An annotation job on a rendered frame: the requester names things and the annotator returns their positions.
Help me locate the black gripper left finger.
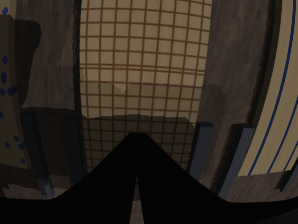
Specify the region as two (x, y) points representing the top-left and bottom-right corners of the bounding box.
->
(0, 132), (138, 224)

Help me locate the tan striped flat strip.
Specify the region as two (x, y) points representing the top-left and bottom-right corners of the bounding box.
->
(237, 0), (298, 177)

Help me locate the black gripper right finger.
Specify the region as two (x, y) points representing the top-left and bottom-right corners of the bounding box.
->
(137, 133), (298, 224)

